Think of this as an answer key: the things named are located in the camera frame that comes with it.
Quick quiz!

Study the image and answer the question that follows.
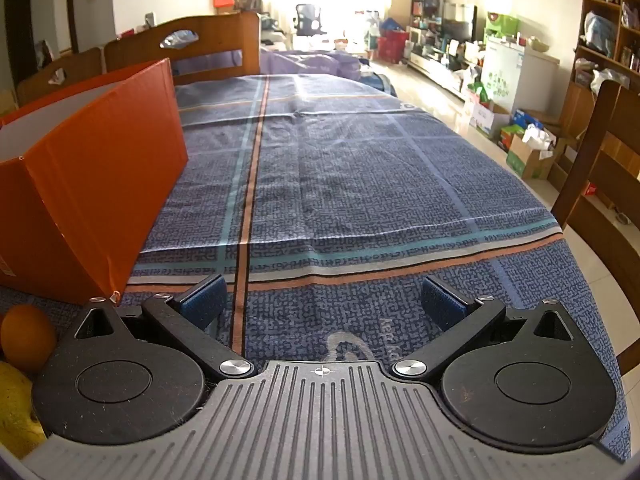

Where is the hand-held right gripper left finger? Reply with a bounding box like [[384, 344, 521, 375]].
[[74, 274, 253, 381]]

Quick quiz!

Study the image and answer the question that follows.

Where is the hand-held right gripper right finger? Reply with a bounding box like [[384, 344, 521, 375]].
[[392, 276, 576, 382]]

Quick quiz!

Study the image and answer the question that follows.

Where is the orange cardboard box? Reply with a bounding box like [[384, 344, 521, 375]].
[[0, 57, 190, 307]]

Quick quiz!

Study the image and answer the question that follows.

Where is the orange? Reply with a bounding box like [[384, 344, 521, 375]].
[[0, 304, 57, 373]]

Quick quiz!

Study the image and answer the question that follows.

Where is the yellow pear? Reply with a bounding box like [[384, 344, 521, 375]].
[[0, 360, 48, 461]]

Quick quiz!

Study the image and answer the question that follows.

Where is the blue patterned tablecloth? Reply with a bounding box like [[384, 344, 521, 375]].
[[0, 74, 632, 463]]

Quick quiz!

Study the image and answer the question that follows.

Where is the open brown cardboard box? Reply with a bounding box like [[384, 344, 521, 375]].
[[505, 130, 557, 181]]

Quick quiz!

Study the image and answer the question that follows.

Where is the wooden chair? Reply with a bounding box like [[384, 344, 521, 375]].
[[550, 79, 640, 377], [14, 47, 105, 107], [102, 11, 262, 86]]

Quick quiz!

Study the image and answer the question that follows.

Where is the white cardboard carton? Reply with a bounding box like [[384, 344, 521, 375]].
[[467, 100, 512, 138]]

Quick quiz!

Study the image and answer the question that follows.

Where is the white television cabinet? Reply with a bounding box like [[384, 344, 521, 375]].
[[404, 40, 483, 103]]

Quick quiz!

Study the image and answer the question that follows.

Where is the white chest freezer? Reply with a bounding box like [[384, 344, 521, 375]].
[[480, 35, 561, 128]]

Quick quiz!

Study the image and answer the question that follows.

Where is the red plastic basket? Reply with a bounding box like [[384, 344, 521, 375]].
[[376, 30, 408, 64]]

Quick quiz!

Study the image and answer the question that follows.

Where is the purple bedding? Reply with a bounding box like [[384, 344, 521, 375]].
[[260, 49, 398, 98]]

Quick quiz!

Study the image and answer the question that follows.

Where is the black television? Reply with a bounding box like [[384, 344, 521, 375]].
[[442, 4, 478, 43]]

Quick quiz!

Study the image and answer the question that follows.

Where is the white plastic bag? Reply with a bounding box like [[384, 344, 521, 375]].
[[590, 67, 632, 97]]

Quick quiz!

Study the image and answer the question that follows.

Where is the green cardboard box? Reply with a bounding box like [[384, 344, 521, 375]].
[[484, 11, 521, 41]]

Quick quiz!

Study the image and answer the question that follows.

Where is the black office chair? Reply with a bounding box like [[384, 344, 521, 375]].
[[293, 3, 327, 37]]

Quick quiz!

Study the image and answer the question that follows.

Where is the beige standing air conditioner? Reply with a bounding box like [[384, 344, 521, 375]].
[[389, 0, 414, 28]]

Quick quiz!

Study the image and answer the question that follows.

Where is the blue plastic bag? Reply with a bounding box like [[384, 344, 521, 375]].
[[584, 11, 622, 57]]

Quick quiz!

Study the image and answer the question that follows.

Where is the wooden bookshelf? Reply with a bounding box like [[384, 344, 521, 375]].
[[552, 0, 640, 221]]

